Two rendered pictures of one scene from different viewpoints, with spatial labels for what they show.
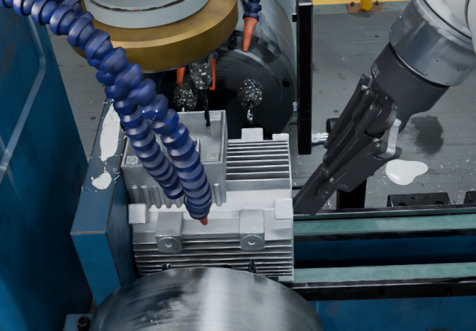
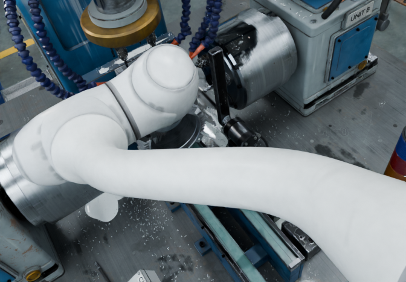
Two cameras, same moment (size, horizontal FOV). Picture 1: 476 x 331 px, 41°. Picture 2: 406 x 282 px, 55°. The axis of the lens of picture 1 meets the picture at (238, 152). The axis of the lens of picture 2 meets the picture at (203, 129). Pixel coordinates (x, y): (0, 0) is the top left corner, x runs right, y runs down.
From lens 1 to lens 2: 0.77 m
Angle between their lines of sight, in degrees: 42
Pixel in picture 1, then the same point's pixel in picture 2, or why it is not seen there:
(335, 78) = (359, 110)
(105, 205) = (92, 79)
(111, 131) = (131, 54)
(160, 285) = not seen: hidden behind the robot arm
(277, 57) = (236, 71)
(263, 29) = (242, 53)
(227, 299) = not seen: hidden behind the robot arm
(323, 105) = (329, 118)
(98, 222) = not seen: hidden behind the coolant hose
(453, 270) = (214, 223)
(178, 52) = (93, 40)
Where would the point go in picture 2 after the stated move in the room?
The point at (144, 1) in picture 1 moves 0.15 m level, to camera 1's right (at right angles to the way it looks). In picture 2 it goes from (96, 12) to (131, 43)
